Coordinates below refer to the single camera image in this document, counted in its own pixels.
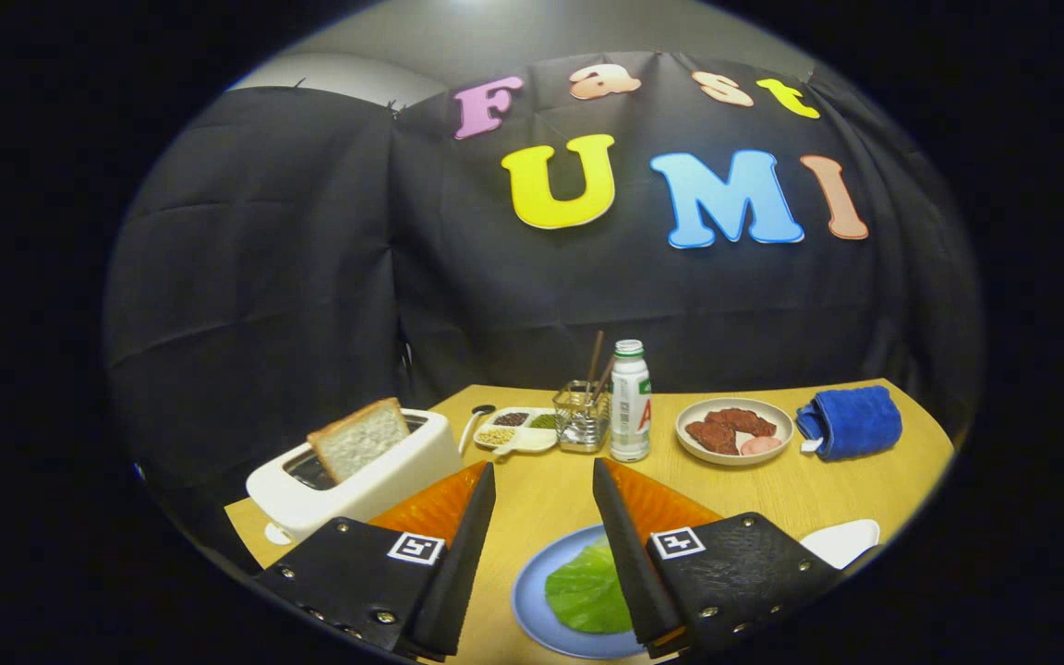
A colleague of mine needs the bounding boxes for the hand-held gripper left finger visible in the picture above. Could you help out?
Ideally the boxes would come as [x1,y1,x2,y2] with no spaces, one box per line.
[253,460,498,663]

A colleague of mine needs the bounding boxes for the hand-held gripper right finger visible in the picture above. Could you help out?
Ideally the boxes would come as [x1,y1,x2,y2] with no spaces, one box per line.
[592,456,842,659]

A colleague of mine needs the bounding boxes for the green lettuce leaf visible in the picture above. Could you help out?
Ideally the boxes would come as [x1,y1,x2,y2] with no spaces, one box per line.
[545,540,635,635]

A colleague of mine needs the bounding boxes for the white bread slice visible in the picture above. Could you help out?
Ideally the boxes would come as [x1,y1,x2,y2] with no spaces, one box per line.
[307,397,411,486]

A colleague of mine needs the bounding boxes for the blue round plate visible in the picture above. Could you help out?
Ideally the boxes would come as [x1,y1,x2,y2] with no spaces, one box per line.
[511,524,653,660]

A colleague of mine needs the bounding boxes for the white toaster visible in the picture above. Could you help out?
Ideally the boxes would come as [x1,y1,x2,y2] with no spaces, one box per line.
[246,408,464,546]

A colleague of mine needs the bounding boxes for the white divided condiment dish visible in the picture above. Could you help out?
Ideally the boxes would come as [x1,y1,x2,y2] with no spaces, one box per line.
[474,407,559,458]

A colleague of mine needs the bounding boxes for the small beige round plate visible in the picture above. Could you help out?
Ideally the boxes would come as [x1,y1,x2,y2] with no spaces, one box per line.
[675,397,794,466]

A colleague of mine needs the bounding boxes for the white plastic drink bottle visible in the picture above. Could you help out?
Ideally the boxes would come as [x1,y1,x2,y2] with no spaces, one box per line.
[609,339,653,463]

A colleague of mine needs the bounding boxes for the brown meat patty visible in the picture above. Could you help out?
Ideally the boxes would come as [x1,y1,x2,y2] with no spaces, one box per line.
[704,407,778,438]
[685,420,739,455]

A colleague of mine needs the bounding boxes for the white square plate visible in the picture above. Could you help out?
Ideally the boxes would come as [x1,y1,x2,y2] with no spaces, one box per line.
[800,518,881,571]

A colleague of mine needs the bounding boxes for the folded blue towel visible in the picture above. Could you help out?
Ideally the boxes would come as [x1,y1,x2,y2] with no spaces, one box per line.
[795,385,903,463]

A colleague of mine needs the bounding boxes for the black backdrop cloth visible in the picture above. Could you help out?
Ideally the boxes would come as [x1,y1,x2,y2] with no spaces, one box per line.
[103,51,985,518]

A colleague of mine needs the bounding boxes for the white power cable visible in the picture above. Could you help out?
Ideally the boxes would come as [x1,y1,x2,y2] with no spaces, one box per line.
[456,404,497,455]

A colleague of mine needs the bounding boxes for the metal wire utensil basket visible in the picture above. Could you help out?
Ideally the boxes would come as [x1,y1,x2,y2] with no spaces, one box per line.
[552,380,612,453]

